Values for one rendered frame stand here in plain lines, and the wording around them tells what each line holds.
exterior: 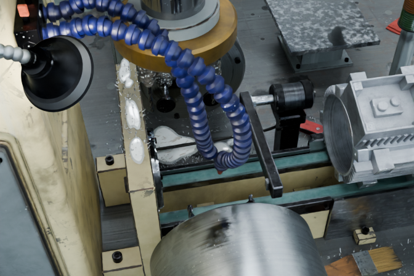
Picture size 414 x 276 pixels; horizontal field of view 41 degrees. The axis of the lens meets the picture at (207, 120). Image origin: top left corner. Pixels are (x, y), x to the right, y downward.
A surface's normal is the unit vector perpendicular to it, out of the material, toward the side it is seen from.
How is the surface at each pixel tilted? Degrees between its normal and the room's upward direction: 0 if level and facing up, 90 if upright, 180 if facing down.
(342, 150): 17
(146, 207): 90
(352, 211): 90
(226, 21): 0
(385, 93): 23
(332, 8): 0
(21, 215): 90
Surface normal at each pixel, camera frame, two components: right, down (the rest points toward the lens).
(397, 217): 0.18, 0.69
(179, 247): -0.64, -0.46
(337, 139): 0.07, -0.23
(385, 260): -0.01, -0.75
